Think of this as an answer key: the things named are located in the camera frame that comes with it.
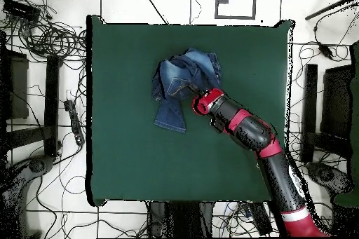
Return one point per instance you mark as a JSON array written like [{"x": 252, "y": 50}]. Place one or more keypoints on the dark green table cloth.
[{"x": 126, "y": 152}]

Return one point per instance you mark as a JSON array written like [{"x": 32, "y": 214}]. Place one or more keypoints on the black panel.
[{"x": 336, "y": 98}]

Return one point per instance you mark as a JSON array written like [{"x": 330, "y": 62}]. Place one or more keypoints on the black tripod leg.
[{"x": 328, "y": 7}]

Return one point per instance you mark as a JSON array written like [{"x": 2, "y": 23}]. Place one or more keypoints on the blue denim jeans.
[{"x": 179, "y": 82}]

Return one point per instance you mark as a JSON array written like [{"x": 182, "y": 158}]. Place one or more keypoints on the black power strip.
[{"x": 75, "y": 122}]

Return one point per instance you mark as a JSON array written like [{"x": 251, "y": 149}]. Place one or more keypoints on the black case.
[{"x": 16, "y": 84}]

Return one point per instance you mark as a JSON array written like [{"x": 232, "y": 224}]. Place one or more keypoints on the black wheeled base leg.
[
  {"x": 325, "y": 174},
  {"x": 36, "y": 165}
]

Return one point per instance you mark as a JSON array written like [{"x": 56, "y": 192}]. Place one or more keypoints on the black electronics box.
[{"x": 19, "y": 9}]

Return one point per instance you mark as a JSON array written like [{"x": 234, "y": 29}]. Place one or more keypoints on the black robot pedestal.
[{"x": 182, "y": 219}]

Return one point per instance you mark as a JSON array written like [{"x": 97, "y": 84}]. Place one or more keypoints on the black upright bar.
[
  {"x": 310, "y": 104},
  {"x": 52, "y": 104}
]

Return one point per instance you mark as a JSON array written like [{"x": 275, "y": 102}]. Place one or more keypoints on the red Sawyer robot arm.
[{"x": 252, "y": 132}]

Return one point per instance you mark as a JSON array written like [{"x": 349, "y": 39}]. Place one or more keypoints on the black power adapter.
[{"x": 325, "y": 50}]

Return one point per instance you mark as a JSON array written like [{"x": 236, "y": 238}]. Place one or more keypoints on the gray square frame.
[{"x": 235, "y": 17}]

